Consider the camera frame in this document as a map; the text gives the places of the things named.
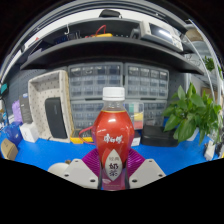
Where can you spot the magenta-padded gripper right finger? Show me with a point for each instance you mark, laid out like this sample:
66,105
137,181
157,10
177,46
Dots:
145,173

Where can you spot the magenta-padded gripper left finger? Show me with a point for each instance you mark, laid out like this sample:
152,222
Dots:
81,173

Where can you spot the red drink bottle white cap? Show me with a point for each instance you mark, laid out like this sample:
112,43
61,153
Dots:
112,133

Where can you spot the yellow multimeter with leads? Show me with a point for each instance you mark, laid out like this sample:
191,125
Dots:
77,140

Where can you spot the black box with white label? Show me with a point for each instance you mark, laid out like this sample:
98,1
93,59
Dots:
136,140

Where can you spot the flat black case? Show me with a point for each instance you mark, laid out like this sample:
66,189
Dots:
158,136

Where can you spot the clear organizer with coloured parts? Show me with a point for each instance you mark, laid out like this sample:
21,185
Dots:
137,115

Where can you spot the white plant pot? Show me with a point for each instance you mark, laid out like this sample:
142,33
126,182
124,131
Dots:
193,136

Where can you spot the white carton box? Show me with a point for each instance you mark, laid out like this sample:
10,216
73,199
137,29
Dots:
29,132

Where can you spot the green potted plant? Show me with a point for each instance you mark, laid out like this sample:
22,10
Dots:
188,111

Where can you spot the dark grey upright box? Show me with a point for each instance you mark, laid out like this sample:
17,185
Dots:
26,108

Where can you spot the grey small-parts drawer cabinet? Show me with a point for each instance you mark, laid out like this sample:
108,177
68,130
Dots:
86,80
146,81

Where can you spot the white perforated storage bin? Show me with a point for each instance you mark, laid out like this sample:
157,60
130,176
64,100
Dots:
43,85

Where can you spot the dark shelf unit with equipment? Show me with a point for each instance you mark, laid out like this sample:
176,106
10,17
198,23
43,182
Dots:
110,50

